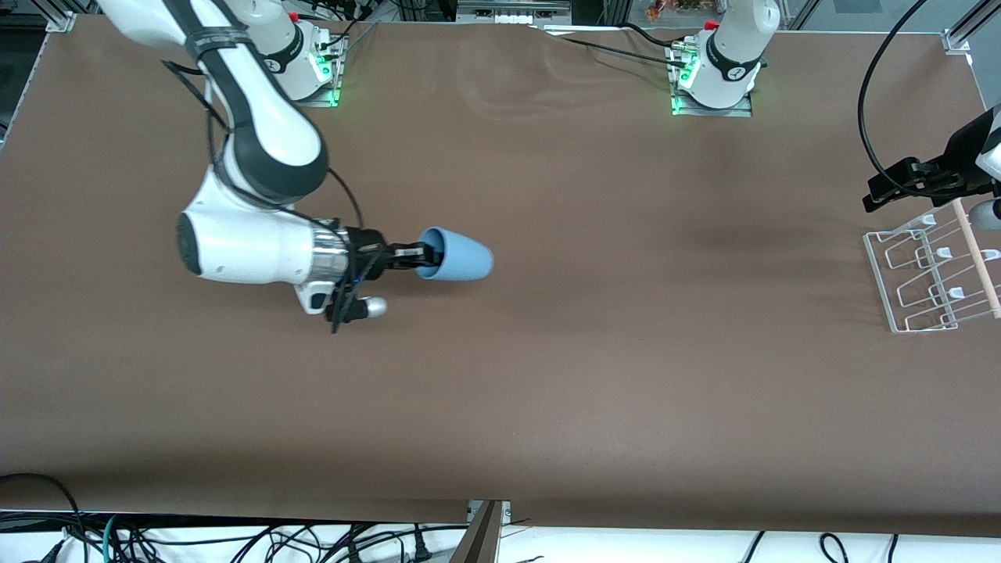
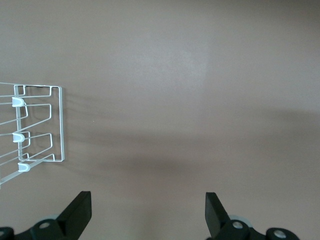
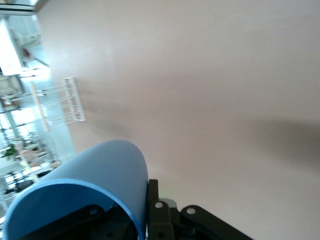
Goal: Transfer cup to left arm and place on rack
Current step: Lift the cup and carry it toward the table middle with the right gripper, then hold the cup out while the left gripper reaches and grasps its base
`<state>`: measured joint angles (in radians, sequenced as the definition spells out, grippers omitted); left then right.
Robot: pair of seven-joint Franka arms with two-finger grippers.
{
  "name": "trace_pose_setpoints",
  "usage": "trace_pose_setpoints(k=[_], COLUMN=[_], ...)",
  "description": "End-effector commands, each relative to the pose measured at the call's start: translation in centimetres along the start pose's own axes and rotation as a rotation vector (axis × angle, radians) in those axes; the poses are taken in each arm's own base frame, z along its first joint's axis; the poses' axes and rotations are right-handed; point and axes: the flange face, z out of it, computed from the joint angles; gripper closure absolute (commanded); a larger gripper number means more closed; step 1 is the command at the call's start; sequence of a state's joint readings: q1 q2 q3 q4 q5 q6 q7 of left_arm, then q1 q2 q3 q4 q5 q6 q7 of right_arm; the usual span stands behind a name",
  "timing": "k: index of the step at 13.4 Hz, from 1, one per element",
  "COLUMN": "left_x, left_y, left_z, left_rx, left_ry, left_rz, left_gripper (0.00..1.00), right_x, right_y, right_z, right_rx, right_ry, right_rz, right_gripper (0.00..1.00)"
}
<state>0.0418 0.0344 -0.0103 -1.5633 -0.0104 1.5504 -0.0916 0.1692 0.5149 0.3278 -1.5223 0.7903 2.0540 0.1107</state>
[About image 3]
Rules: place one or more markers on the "brown table cover sheet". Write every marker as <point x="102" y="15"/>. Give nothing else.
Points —
<point x="200" y="87"/>

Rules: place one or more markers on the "blue plastic cup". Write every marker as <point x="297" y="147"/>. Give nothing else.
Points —
<point x="100" y="162"/>

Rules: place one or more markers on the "green potted plant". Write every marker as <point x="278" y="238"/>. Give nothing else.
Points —
<point x="8" y="151"/>

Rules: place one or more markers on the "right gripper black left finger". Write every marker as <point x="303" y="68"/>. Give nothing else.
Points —
<point x="82" y="220"/>

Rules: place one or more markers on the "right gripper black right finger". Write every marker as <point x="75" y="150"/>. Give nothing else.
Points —
<point x="160" y="220"/>

